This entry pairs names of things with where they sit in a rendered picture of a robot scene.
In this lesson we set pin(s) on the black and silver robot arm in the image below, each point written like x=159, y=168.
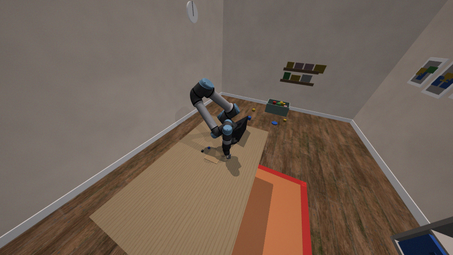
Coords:
x=205, y=88

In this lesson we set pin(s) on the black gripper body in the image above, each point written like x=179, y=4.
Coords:
x=226, y=145

